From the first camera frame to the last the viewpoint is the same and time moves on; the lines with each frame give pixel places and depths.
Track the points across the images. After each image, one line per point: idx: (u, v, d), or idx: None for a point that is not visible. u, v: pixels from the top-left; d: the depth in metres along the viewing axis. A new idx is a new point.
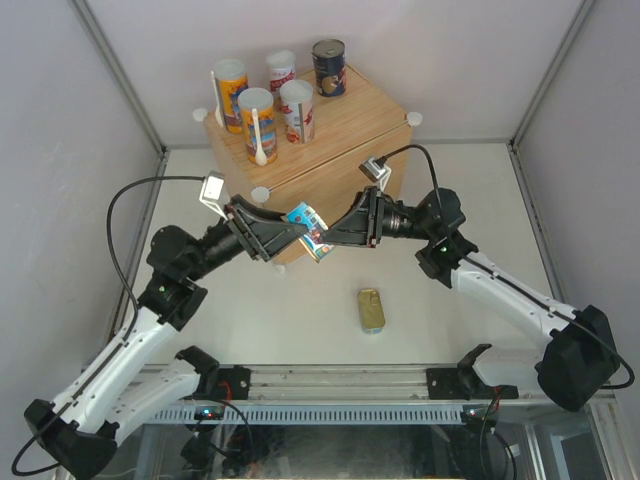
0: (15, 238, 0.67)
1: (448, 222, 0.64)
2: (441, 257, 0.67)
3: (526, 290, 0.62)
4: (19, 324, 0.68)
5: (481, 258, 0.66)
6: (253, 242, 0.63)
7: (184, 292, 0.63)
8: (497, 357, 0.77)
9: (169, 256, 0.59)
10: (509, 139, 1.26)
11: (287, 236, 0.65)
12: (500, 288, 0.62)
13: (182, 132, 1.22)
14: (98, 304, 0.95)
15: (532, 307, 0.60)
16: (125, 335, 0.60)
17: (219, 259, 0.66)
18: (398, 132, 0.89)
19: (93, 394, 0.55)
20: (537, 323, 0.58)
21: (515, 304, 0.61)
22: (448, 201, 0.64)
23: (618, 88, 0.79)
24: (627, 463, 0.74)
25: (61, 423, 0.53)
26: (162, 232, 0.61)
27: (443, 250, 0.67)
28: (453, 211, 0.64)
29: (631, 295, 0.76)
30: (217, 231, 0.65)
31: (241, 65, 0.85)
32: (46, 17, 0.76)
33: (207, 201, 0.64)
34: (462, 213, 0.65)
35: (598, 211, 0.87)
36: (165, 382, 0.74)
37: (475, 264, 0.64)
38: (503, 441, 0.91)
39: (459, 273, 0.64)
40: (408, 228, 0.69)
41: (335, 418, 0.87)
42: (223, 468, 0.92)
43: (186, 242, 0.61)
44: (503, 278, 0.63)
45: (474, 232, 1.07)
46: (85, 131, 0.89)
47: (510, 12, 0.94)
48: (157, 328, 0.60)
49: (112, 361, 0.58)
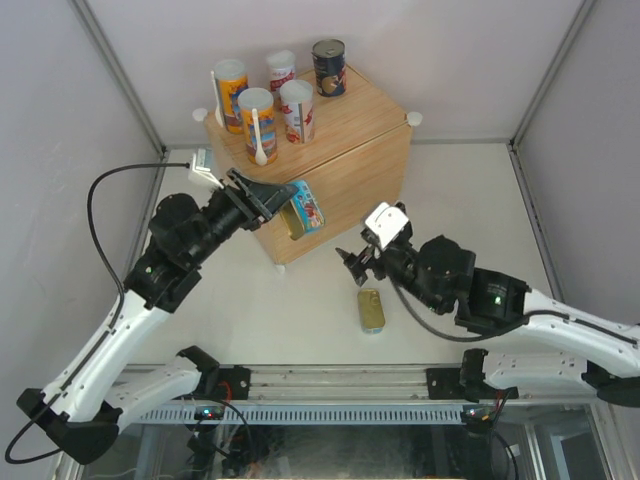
0: (16, 237, 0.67)
1: (466, 270, 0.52)
2: (492, 314, 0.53)
3: (600, 325, 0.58)
4: (19, 324, 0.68)
5: (534, 299, 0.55)
6: (254, 203, 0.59)
7: (173, 272, 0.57)
8: (513, 366, 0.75)
9: (173, 220, 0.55)
10: (509, 139, 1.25)
11: (284, 199, 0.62)
12: (579, 332, 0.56)
13: (182, 132, 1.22)
14: (98, 304, 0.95)
15: (622, 345, 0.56)
16: (112, 320, 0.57)
17: (222, 235, 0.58)
18: (398, 131, 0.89)
19: (82, 385, 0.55)
20: (632, 361, 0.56)
21: (600, 344, 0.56)
22: (446, 253, 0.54)
23: (617, 88, 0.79)
24: (627, 463, 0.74)
25: (53, 413, 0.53)
26: (169, 200, 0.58)
27: (496, 301, 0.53)
28: (457, 260, 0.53)
29: (631, 295, 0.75)
30: (218, 200, 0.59)
31: (240, 64, 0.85)
32: (47, 18, 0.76)
33: (201, 171, 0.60)
34: (471, 251, 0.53)
35: (598, 211, 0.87)
36: (168, 376, 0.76)
37: (550, 310, 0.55)
38: (503, 441, 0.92)
39: (531, 326, 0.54)
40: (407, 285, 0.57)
41: (335, 419, 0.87)
42: (223, 468, 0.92)
43: (194, 209, 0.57)
44: (579, 319, 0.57)
45: (473, 232, 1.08)
46: (84, 130, 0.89)
47: (510, 12, 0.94)
48: (145, 312, 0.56)
49: (100, 349, 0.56)
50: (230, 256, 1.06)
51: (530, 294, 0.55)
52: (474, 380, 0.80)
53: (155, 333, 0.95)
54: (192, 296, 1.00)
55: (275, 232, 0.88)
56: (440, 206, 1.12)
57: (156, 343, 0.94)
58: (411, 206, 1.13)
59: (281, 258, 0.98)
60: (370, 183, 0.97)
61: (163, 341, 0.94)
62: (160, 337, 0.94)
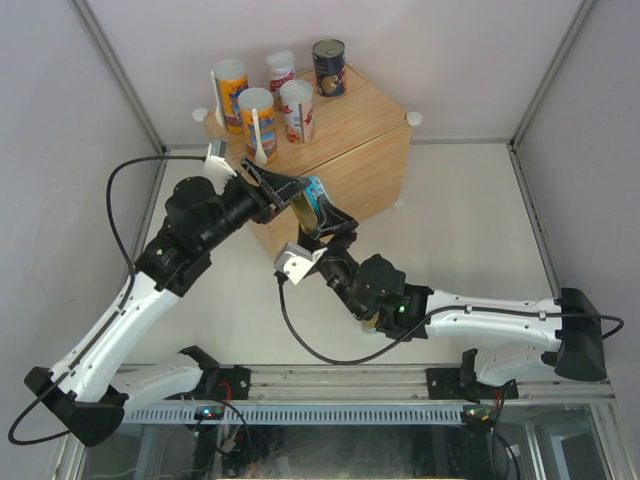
0: (15, 237, 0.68)
1: (397, 288, 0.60)
2: (401, 324, 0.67)
3: (504, 306, 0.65)
4: (19, 323, 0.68)
5: (436, 299, 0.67)
6: (267, 192, 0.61)
7: (185, 255, 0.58)
8: (495, 360, 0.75)
9: (191, 201, 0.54)
10: (509, 139, 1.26)
11: (297, 191, 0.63)
12: (478, 318, 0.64)
13: (182, 132, 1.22)
14: (97, 305, 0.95)
15: (527, 320, 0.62)
16: (122, 301, 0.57)
17: (236, 223, 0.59)
18: (397, 131, 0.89)
19: (90, 364, 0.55)
20: (542, 334, 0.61)
21: (506, 325, 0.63)
22: (380, 269, 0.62)
23: (617, 88, 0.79)
24: (628, 463, 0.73)
25: (60, 393, 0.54)
26: (187, 181, 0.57)
27: (401, 310, 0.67)
28: (391, 277, 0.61)
29: (629, 296, 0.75)
30: (234, 187, 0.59)
31: (240, 65, 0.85)
32: (47, 17, 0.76)
33: (215, 161, 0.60)
34: (399, 270, 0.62)
35: (597, 210, 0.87)
36: (172, 369, 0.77)
37: (447, 306, 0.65)
38: (503, 441, 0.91)
39: (434, 323, 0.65)
40: (339, 289, 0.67)
41: (335, 418, 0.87)
42: (224, 467, 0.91)
43: (211, 192, 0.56)
44: (479, 307, 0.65)
45: (473, 233, 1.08)
46: (84, 130, 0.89)
47: (509, 12, 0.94)
48: (155, 294, 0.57)
49: (110, 329, 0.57)
50: (230, 256, 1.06)
51: (432, 295, 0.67)
52: (475, 382, 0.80)
53: (155, 333, 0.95)
54: (193, 295, 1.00)
55: (276, 232, 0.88)
56: (439, 205, 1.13)
57: (156, 342, 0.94)
58: (411, 206, 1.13)
59: None
60: (370, 183, 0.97)
61: (163, 341, 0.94)
62: (160, 337, 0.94)
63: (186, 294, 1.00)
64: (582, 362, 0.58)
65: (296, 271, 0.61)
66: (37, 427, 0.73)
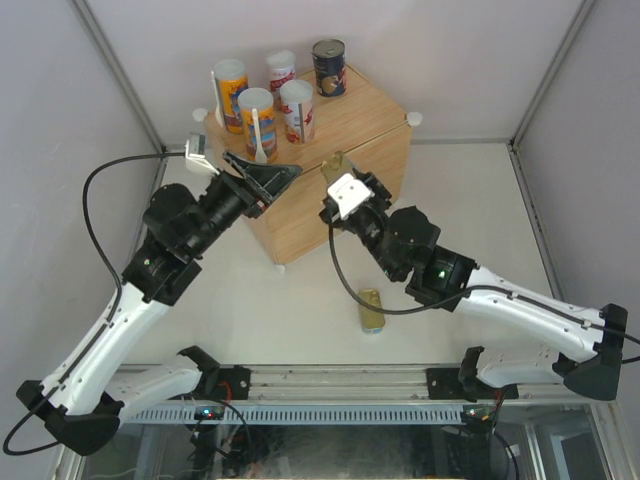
0: (15, 237, 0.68)
1: (428, 242, 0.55)
2: (433, 288, 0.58)
3: (551, 304, 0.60)
4: (19, 323, 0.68)
5: (481, 275, 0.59)
6: (253, 187, 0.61)
7: (172, 265, 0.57)
8: (500, 361, 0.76)
9: (168, 213, 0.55)
10: (509, 139, 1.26)
11: (285, 181, 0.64)
12: (520, 306, 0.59)
13: (182, 133, 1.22)
14: (97, 304, 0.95)
15: (568, 324, 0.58)
16: (110, 313, 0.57)
17: (223, 226, 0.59)
18: (398, 132, 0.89)
19: (80, 378, 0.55)
20: (579, 342, 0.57)
21: (545, 322, 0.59)
22: (412, 220, 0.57)
23: (617, 88, 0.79)
24: (628, 463, 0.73)
25: (51, 406, 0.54)
26: (164, 192, 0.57)
27: (439, 275, 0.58)
28: (422, 229, 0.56)
29: (630, 296, 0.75)
30: (217, 188, 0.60)
31: (240, 65, 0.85)
32: (46, 18, 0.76)
33: (195, 158, 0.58)
34: (434, 226, 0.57)
35: (597, 209, 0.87)
36: (169, 373, 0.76)
37: (491, 286, 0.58)
38: (503, 441, 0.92)
39: (472, 298, 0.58)
40: (372, 242, 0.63)
41: (335, 418, 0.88)
42: (223, 467, 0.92)
43: (189, 202, 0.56)
44: (524, 296, 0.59)
45: (472, 233, 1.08)
46: (83, 129, 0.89)
47: (508, 13, 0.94)
48: (143, 305, 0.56)
49: (99, 342, 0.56)
50: (230, 256, 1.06)
51: (475, 270, 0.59)
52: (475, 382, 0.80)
53: (155, 333, 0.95)
54: (192, 296, 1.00)
55: (276, 232, 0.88)
56: (439, 205, 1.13)
57: (156, 342, 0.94)
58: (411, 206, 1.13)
59: (281, 257, 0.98)
60: None
61: (163, 341, 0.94)
62: (160, 337, 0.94)
63: (186, 294, 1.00)
64: (603, 378, 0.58)
65: (348, 199, 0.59)
66: (36, 428, 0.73)
